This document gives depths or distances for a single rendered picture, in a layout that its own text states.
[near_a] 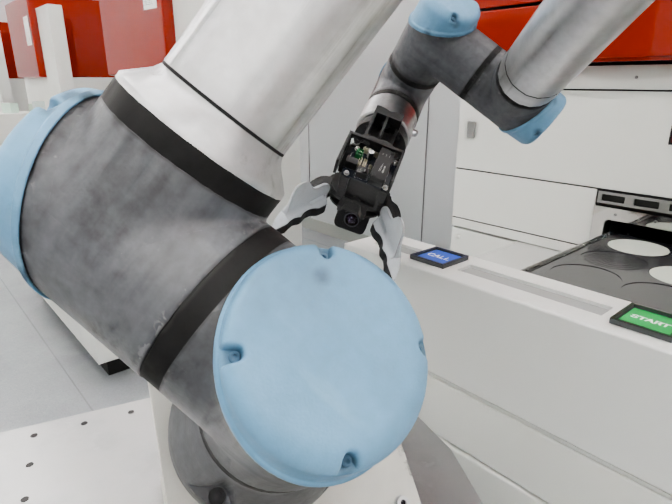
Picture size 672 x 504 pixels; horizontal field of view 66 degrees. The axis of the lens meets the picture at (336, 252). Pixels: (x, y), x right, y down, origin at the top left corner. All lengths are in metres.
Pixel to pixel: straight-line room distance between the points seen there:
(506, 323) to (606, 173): 0.65
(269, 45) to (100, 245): 0.13
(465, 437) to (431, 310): 0.17
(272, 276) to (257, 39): 0.12
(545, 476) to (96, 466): 0.49
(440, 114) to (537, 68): 2.71
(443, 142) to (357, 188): 2.68
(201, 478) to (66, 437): 0.28
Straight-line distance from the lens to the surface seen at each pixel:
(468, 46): 0.68
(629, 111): 1.19
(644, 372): 0.57
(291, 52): 0.28
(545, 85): 0.61
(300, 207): 0.61
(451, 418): 0.72
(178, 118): 0.27
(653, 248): 1.10
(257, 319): 0.25
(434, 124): 3.32
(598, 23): 0.52
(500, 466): 0.71
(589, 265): 0.95
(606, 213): 1.20
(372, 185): 0.60
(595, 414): 0.61
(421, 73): 0.71
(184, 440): 0.42
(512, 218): 1.32
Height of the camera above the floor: 1.19
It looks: 18 degrees down
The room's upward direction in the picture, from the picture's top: straight up
